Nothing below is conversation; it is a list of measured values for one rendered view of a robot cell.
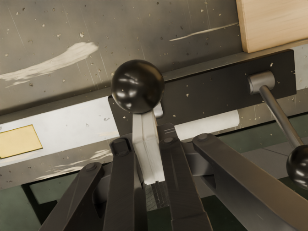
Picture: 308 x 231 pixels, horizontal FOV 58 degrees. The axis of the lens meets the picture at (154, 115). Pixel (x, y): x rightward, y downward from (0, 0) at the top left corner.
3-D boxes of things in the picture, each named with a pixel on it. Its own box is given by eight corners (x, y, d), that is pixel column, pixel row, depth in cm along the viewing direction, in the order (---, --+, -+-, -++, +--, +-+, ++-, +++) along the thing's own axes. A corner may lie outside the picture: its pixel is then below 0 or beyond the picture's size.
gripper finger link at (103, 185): (143, 193, 15) (90, 206, 15) (141, 150, 20) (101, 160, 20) (136, 169, 14) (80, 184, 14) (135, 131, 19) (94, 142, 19)
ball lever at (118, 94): (171, 124, 31) (170, 100, 17) (138, 133, 31) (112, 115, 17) (162, 91, 31) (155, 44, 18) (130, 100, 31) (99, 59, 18)
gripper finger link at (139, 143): (157, 183, 17) (145, 186, 17) (151, 135, 23) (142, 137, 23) (144, 140, 16) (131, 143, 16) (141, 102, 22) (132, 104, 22)
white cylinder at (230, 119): (173, 135, 37) (233, 120, 36) (177, 145, 34) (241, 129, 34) (168, 114, 36) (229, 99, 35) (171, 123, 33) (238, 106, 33)
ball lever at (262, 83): (269, 83, 32) (340, 192, 23) (236, 91, 32) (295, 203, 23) (274, 57, 29) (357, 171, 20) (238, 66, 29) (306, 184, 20)
